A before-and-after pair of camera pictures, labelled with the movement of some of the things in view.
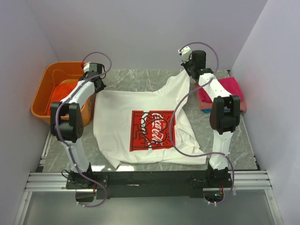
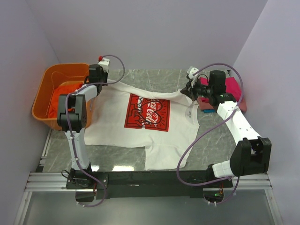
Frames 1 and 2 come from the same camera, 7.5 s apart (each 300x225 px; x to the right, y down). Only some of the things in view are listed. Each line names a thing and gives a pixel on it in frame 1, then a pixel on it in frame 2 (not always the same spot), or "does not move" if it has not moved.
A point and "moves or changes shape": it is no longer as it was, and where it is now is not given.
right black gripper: [188, 68] -> [191, 90]
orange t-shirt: [62, 91] does not move
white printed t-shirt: [134, 126] moves or changes shape
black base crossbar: [125, 184] does not move
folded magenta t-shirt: [229, 83] does not move
